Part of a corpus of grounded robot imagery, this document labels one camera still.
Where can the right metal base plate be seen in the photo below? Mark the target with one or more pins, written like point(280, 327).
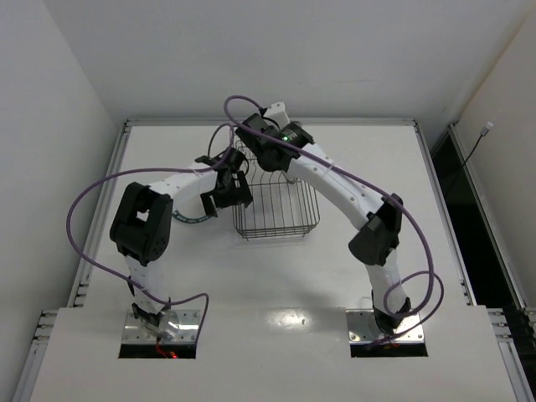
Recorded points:
point(363, 329)

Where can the wire dish rack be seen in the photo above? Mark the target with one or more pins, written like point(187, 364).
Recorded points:
point(281, 208)

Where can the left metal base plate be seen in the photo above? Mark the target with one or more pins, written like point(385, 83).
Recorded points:
point(180, 324)

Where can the metal base plate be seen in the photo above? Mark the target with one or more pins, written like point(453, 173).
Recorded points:
point(180, 324)
point(363, 329)

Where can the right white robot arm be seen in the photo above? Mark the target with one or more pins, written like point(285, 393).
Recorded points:
point(376, 219)

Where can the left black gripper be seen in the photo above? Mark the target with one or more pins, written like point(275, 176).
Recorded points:
point(229, 193)

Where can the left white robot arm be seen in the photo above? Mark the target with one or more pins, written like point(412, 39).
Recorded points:
point(141, 228)

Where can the green rimmed lettered plate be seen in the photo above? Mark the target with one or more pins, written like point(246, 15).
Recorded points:
point(189, 220)

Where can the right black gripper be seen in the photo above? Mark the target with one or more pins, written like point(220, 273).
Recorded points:
point(251, 126)

